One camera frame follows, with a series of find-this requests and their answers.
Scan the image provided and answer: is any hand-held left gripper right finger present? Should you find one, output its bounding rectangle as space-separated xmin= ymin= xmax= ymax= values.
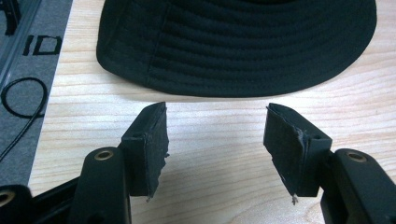
xmin=262 ymin=103 xmax=396 ymax=224

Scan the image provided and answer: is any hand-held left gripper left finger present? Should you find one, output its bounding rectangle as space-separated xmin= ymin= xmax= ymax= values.
xmin=68 ymin=101 xmax=170 ymax=224

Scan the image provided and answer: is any black bucket hat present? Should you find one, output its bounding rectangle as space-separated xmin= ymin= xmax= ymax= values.
xmin=95 ymin=0 xmax=377 ymax=98

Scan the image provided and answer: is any black cable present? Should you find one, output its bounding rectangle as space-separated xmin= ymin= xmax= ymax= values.
xmin=0 ymin=77 xmax=49 ymax=162

